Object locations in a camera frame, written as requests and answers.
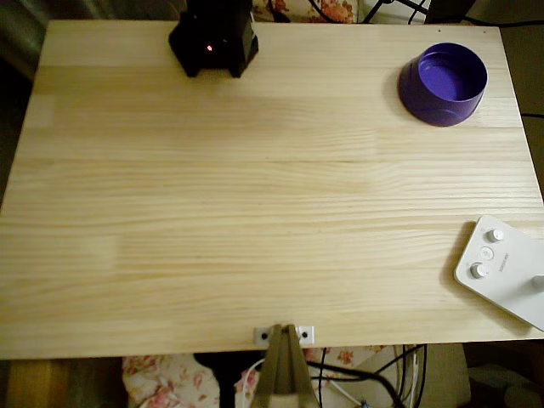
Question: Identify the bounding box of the purple plastic bowl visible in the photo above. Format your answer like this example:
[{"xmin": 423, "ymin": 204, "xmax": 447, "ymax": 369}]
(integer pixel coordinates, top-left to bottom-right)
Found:
[{"xmin": 397, "ymin": 41, "xmax": 489, "ymax": 128}]

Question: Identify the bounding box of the black table leg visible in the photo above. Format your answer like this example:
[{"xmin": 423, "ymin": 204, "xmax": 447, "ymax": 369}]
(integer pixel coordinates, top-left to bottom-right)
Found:
[{"xmin": 193, "ymin": 351, "xmax": 239, "ymax": 408}]

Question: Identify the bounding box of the floral cloth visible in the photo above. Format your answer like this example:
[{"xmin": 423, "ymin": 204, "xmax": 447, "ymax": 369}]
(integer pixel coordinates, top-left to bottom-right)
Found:
[
  {"xmin": 252, "ymin": 0, "xmax": 359, "ymax": 23},
  {"xmin": 122, "ymin": 344, "xmax": 396, "ymax": 408}
]

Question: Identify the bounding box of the white lamp base with knobs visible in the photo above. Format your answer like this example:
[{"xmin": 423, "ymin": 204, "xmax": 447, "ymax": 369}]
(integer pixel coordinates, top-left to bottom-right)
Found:
[{"xmin": 453, "ymin": 214, "xmax": 544, "ymax": 333}]

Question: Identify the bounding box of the olive fabric curtain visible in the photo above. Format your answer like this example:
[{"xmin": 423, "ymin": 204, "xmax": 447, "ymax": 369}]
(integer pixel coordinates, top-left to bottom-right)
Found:
[{"xmin": 0, "ymin": 0, "xmax": 99, "ymax": 82}]

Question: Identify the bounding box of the white metal bracket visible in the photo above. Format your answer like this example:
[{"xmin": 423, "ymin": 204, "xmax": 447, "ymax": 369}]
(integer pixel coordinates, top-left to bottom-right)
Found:
[{"xmin": 253, "ymin": 325, "xmax": 316, "ymax": 344}]

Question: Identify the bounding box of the white cable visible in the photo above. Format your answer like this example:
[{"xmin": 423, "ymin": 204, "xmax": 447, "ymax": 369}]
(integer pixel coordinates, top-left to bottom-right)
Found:
[{"xmin": 235, "ymin": 359, "xmax": 267, "ymax": 408}]

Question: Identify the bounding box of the thick black cable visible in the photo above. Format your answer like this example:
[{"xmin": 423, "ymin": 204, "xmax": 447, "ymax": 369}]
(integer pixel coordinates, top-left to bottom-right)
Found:
[{"xmin": 305, "ymin": 360, "xmax": 407, "ymax": 408}]

